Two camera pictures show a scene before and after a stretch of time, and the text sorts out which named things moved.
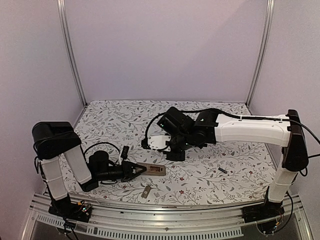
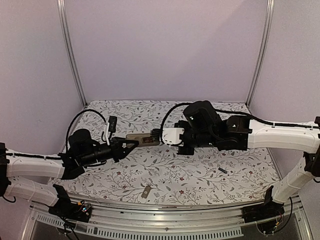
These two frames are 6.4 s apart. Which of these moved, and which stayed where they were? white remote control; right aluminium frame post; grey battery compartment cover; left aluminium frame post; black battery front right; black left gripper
Moved: black left gripper; white remote control
Stayed: left aluminium frame post; grey battery compartment cover; right aluminium frame post; black battery front right
